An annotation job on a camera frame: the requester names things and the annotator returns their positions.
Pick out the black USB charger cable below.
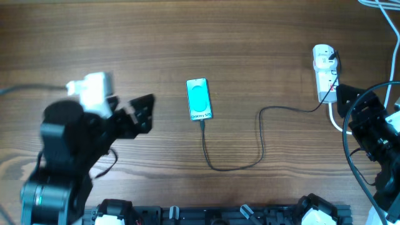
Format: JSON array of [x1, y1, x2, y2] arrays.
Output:
[[199, 49, 343, 173]]

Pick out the blue screen Galaxy smartphone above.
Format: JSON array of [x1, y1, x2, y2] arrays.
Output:
[[186, 78, 213, 121]]

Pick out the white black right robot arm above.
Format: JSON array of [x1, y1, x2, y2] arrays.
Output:
[[336, 81, 399, 224]]

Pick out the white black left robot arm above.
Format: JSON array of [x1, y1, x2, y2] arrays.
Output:
[[21, 94, 155, 224]]

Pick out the white power strip socket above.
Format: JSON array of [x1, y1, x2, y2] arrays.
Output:
[[312, 44, 339, 104]]

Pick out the white power strip cord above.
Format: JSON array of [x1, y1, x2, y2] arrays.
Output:
[[327, 0, 400, 136]]

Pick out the white cables at corner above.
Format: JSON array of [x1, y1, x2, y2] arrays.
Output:
[[357, 0, 400, 12]]

